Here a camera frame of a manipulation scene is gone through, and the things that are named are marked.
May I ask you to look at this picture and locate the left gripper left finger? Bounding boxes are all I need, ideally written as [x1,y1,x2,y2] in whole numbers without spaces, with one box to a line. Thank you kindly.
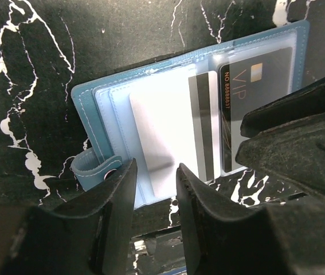
[0,160,138,274]

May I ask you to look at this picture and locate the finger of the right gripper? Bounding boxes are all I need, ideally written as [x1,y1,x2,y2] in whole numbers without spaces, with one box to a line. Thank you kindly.
[236,113,325,201]
[240,77,325,138]

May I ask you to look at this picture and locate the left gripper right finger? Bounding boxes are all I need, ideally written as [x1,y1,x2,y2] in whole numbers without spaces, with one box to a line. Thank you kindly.
[176,164,325,274]

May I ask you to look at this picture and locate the black VIP credit card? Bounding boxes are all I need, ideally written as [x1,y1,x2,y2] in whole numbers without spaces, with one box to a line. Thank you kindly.
[218,46,293,173]

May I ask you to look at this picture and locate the blue leather card holder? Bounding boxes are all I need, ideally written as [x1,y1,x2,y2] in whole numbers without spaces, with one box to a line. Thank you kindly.
[71,20,310,208]

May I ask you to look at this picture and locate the white silver card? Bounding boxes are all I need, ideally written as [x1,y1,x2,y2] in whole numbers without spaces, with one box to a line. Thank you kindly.
[130,70,221,198]

